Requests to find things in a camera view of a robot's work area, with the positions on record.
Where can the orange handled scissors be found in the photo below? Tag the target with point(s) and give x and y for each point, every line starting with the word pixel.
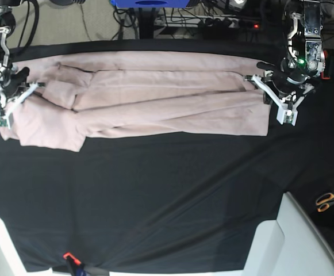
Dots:
pixel 324 202

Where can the black power strip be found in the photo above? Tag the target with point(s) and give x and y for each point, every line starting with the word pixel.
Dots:
pixel 251 24

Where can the pink T-shirt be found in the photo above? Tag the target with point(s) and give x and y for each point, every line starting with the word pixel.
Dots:
pixel 137 93

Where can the white power strip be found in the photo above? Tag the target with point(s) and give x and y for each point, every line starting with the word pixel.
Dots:
pixel 195 22

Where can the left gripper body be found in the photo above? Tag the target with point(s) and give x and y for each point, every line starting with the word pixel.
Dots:
pixel 288 85

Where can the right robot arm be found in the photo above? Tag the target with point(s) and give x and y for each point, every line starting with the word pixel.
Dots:
pixel 7 27

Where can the red black clamp right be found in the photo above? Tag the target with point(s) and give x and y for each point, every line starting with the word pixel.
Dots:
pixel 325 74

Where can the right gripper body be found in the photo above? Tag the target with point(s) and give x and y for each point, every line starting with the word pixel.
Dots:
pixel 14 90

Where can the red clamp bottom edge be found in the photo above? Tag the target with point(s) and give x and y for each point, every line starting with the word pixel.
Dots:
pixel 69 256

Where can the black table cloth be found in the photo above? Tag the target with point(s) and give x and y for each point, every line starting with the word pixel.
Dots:
pixel 168 203

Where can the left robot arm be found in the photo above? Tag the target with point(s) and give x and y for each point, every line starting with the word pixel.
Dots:
pixel 302 24

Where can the blue box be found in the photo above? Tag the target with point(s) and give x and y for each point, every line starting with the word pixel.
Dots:
pixel 124 4

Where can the black table leg post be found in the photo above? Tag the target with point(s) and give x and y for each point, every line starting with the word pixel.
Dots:
pixel 146 19

